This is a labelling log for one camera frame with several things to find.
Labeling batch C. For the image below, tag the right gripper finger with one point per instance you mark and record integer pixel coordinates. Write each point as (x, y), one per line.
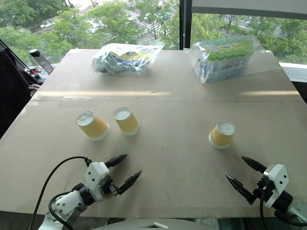
(254, 164)
(238, 187)

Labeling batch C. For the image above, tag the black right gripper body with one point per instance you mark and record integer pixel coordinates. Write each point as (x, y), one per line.
(262, 185)

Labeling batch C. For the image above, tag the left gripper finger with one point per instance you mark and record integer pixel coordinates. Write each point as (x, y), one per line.
(116, 160)
(129, 180)

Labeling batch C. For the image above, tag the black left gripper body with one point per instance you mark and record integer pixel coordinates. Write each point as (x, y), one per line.
(109, 187)

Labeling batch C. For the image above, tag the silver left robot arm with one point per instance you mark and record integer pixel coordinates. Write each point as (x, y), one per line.
(62, 206)

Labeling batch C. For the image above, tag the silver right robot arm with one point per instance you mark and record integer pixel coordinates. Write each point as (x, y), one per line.
(293, 206)

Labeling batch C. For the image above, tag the yellow paper cup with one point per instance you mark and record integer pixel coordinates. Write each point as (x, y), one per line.
(94, 125)
(126, 121)
(222, 134)

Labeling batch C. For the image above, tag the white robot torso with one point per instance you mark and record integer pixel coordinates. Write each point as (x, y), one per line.
(156, 224)

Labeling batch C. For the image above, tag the clear bag of blue packets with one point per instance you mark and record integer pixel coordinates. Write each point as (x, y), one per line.
(124, 60)

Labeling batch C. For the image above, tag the wrapped pack of green-capped bottles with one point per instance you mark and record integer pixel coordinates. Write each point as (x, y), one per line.
(221, 60)

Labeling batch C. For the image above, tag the small red object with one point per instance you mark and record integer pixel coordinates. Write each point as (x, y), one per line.
(34, 71)

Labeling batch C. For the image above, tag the dark bottle with black cap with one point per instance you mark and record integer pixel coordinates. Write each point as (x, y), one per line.
(42, 62)

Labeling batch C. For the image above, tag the white roller blind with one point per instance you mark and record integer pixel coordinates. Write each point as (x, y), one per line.
(249, 6)

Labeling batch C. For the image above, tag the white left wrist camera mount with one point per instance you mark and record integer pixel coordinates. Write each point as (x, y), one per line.
(96, 176)

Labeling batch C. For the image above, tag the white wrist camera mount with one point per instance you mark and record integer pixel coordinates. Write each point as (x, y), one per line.
(96, 176)
(278, 178)

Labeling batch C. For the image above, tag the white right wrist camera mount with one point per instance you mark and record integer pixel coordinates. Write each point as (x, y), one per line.
(278, 178)

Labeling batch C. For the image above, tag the dark window frame post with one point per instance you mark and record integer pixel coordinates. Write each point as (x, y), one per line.
(185, 24)

